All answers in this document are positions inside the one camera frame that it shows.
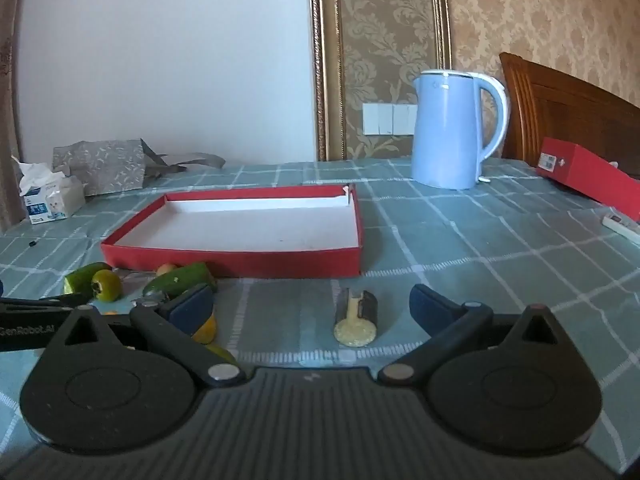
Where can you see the green tomato with stem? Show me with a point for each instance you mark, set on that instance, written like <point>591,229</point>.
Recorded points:
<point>106,286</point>

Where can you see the gold wall moulding frame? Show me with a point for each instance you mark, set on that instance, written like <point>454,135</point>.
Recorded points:
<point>367,53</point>

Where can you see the long cucumber piece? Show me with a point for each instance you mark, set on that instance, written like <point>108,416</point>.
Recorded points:
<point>175,282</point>

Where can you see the red shallow cardboard tray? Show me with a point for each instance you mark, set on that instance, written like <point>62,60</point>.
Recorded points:
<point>305,231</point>

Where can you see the white wall switch panel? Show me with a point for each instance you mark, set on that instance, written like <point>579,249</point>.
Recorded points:
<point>388,119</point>

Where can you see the pink patterned curtain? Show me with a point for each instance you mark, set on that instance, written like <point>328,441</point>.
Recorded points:
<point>12,208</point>

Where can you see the small orange round fruit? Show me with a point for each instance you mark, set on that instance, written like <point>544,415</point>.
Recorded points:
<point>165,268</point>

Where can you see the eggplant piece dark skin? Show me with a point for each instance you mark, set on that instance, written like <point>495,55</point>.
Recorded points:
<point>356,318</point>

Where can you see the grey patterned gift bag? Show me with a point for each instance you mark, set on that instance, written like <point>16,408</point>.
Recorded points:
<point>108,167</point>

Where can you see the light blue electric kettle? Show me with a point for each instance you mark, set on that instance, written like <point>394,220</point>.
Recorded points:
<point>448,146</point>

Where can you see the red cardboard box lid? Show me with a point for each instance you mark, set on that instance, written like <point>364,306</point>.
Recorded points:
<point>588,174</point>

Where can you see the white tissue pack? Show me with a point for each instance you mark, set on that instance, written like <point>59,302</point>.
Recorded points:
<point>49,195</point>

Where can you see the yellow pepper piece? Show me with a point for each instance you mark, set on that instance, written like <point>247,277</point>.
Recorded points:
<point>206,334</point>

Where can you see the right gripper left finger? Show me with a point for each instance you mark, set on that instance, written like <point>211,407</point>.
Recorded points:
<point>169,328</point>

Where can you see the checked teal tablecloth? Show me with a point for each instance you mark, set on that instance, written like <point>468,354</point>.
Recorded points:
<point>513,240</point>

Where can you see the short cucumber half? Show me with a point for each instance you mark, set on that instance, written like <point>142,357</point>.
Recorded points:
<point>79,281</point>

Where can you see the white remote control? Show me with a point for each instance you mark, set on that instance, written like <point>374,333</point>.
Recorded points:
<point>626,228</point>

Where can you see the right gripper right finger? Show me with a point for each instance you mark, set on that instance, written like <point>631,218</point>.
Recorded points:
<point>453,330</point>

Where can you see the dark brown eggplant stub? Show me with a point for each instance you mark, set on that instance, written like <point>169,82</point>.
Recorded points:
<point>151,299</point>

